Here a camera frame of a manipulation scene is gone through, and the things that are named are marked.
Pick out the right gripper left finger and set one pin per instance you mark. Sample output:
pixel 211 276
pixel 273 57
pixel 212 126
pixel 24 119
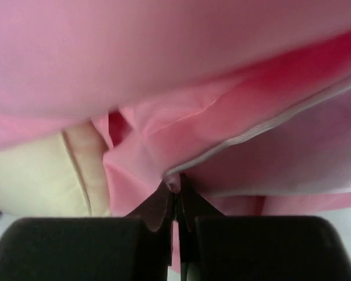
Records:
pixel 134 247

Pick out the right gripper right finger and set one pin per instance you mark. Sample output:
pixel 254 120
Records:
pixel 214 246

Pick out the pink satin pillowcase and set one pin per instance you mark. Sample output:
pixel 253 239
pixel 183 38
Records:
pixel 251 98

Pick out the cream pillow with bear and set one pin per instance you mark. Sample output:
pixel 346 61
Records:
pixel 58 176

